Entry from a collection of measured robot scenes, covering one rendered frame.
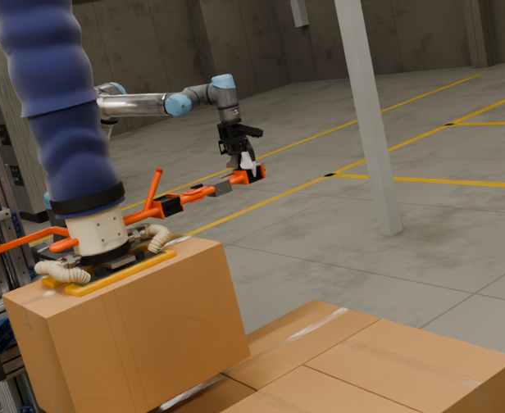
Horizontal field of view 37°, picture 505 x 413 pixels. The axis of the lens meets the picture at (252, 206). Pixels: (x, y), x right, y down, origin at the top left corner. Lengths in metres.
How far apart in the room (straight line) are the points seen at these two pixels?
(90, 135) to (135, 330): 0.59
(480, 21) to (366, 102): 7.78
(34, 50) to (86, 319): 0.77
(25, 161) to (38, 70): 6.47
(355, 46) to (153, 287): 3.22
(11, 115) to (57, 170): 6.36
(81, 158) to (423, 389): 1.23
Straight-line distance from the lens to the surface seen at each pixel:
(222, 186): 2.55
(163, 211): 2.42
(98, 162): 2.25
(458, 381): 2.41
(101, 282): 2.23
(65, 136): 2.22
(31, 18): 2.21
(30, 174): 8.68
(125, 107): 2.61
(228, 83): 2.56
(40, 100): 2.22
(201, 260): 2.33
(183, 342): 2.34
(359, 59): 5.17
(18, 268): 2.97
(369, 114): 5.21
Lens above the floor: 1.75
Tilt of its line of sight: 14 degrees down
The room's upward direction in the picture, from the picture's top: 13 degrees counter-clockwise
